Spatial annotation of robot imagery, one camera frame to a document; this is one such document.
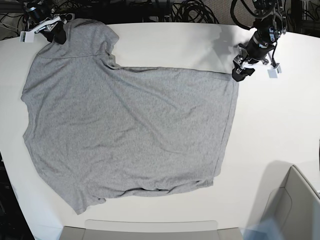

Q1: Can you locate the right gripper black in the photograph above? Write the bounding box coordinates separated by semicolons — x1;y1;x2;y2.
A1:
24;1;67;45

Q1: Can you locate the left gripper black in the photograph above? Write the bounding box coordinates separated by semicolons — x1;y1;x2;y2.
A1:
231;33;273;82

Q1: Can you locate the grey T-shirt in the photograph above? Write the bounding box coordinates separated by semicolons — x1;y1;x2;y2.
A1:
21;19;239;214

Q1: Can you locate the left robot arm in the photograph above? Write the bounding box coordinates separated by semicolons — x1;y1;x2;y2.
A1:
230;0;288;82

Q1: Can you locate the white power strip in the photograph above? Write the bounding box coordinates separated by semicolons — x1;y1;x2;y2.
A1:
59;13;75;22

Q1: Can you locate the grey bin right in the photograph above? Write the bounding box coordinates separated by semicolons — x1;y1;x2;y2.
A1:
258;166;320;240

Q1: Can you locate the grey tray front edge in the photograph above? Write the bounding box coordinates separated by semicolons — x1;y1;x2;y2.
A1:
59;219;243;240

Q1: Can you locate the thick black hose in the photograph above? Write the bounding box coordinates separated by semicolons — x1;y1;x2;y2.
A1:
230;0;256;30

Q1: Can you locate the black cable coil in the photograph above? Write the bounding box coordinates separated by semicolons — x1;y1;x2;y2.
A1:
172;0;221;24

